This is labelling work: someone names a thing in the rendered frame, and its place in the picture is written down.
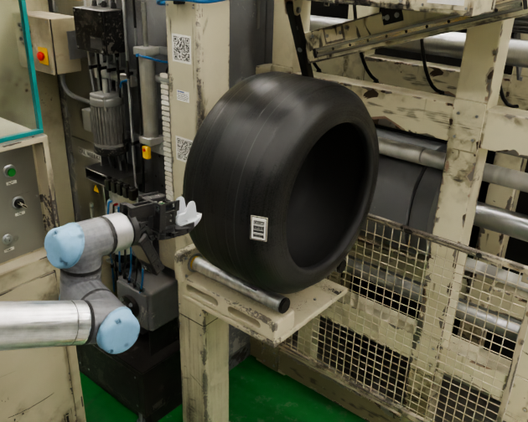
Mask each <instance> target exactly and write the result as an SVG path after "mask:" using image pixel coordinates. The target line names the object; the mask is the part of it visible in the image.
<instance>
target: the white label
mask: <svg viewBox="0 0 528 422"><path fill-rule="evenodd" d="M267 219H268V218H264V217H260V216H255V215H251V237H250V239H256V240H260V241H265V242H267Z"/></svg>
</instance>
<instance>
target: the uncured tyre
mask: <svg viewBox="0 0 528 422"><path fill-rule="evenodd" d="M378 169H379V142H378V136H377V132H376V129H375V124H374V122H373V120H372V118H371V116H370V113H369V112H368V111H367V109H366V107H365V104H364V102H363V101H362V99H361V98H359V96H358V95H357V94H355V93H354V92H353V91H352V90H350V89H348V88H346V87H345V86H343V85H341V84H339V83H336V82H333V81H328V80H321V79H315V78H311V77H307V76H302V75H294V74H289V73H285V72H279V71H272V72H266V73H261V74H257V75H252V76H250V77H247V78H245V79H243V80H242V81H240V82H238V83H237V84H235V85H234V86H232V87H231V88H230V89H229V90H228V91H226V92H225V93H224V94H223V95H222V96H221V98H220V99H219V100H218V101H217V102H216V104H215V105H214V106H213V108H212V109H211V110H210V112H209V113H208V115H207V116H206V117H205V119H204V120H203V122H202V124H201V125H200V127H199V129H198V131H197V133H196V135H195V137H194V140H193V142H192V145H191V148H190V149H189V155H188V158H187V162H186V165H185V169H184V183H183V198H184V201H185V205H186V208H187V205H188V203H189V202H190V201H194V202H195V207H196V213H201V214H202V216H201V220H200V221H199V222H198V224H197V225H196V226H195V227H194V229H192V230H191V231H190V232H189V236H190V238H191V239H192V241H193V243H194V245H195V247H196V248H197V250H198V251H199V252H200V253H201V254H202V255H203V256H204V257H205V258H206V259H207V260H208V261H209V262H210V263H211V264H212V265H214V266H216V267H217V268H219V269H221V270H224V271H226V272H228V273H230V274H232V275H234V276H236V277H238V278H240V279H242V280H245V281H247V282H249V283H251V284H252V285H254V286H257V287H259V288H262V289H263V290H265V291H270V292H275V293H282V294H291V293H295V292H299V291H302V290H304V289H306V288H308V287H310V286H312V285H314V284H316V283H318V282H320V281H321V280H323V279H324V278H326V277H327V276H328V275H330V274H331V273H332V272H333V271H334V270H335V269H336V268H337V267H338V266H339V264H340V263H341V262H342V261H343V259H344V258H345V256H346V255H347V254H348V253H349V251H350V250H351V248H352V247H353V245H354V243H355V241H356V240H357V238H358V236H359V234H360V231H361V230H362V228H363V225H364V223H365V220H366V218H367V215H368V213H369V211H370V206H371V203H372V200H373V197H374V193H375V186H376V182H377V176H378ZM251 215H255V216H260V217H264V218H268V219H267V242H265V241H260V240H256V239H250V237H251Z"/></svg>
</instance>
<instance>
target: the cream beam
mask: <svg viewBox="0 0 528 422"><path fill-rule="evenodd" d="M308 1H316V2H325V3H342V4H350V5H359V6H367V7H376V8H392V9H400V10H409V11H418V12H426V13H443V14H452V15H460V16H469V17H473V16H477V15H482V14H489V13H492V12H493V10H494V7H495V4H496V0H464V5H463V6H459V5H449V4H440V3H427V0H308Z"/></svg>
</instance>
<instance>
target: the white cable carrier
mask: <svg viewBox="0 0 528 422"><path fill-rule="evenodd" d="M160 77H163V78H166V79H168V73H161V74H160ZM160 82H161V83H162V84H161V88H162V89H161V94H163V95H161V99H163V100H162V104H163V105H162V110H164V111H162V115H164V116H163V125H164V126H163V130H164V132H163V135H164V137H163V140H164V141H165V142H163V145H164V146H165V147H163V150H164V151H165V152H164V156H166V157H164V160H165V162H164V165H166V166H165V167H164V169H165V170H167V171H165V175H167V176H165V179H166V181H165V184H167V185H166V189H167V190H166V196H167V197H166V198H167V199H169V200H171V201H170V202H173V163H172V161H173V159H172V143H171V123H170V103H169V83H166V82H162V81H160Z"/></svg>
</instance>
